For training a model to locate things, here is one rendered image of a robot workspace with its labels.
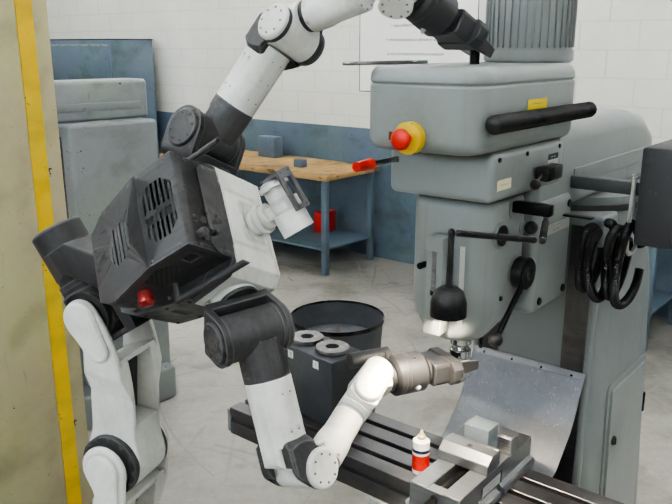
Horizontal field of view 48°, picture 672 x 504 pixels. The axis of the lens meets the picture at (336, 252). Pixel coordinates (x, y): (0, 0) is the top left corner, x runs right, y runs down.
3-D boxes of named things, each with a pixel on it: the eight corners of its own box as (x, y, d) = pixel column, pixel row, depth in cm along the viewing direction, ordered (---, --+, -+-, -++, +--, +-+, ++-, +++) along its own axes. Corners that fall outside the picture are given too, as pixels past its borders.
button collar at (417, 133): (419, 156, 138) (420, 123, 137) (392, 153, 142) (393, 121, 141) (425, 155, 140) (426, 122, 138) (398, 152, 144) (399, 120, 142)
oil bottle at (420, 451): (422, 478, 175) (424, 435, 172) (408, 472, 177) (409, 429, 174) (432, 470, 178) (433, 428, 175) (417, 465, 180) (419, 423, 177)
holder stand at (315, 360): (331, 430, 197) (331, 359, 192) (277, 402, 212) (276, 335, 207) (363, 415, 205) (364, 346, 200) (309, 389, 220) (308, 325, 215)
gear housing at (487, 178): (492, 206, 144) (495, 153, 141) (387, 191, 159) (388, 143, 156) (563, 182, 169) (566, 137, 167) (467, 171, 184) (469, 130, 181)
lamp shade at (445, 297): (425, 318, 147) (426, 288, 146) (434, 307, 154) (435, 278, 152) (461, 323, 145) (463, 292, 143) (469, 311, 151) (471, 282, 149)
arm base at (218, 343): (218, 386, 139) (227, 347, 131) (189, 335, 146) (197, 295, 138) (288, 362, 147) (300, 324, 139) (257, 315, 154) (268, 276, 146)
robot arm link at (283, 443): (301, 505, 135) (271, 384, 134) (255, 500, 144) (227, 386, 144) (344, 480, 143) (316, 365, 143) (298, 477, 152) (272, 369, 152)
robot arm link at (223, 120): (200, 82, 155) (165, 137, 158) (223, 101, 150) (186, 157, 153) (237, 103, 165) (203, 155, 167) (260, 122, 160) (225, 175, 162)
